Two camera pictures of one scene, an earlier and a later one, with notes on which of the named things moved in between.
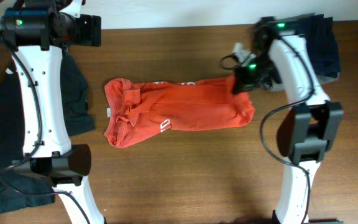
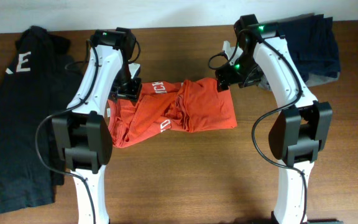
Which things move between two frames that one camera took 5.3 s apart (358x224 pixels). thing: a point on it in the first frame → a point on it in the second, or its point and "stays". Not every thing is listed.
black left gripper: (92, 31) → (133, 93)
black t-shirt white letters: (7, 180) stays
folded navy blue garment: (321, 42) stays
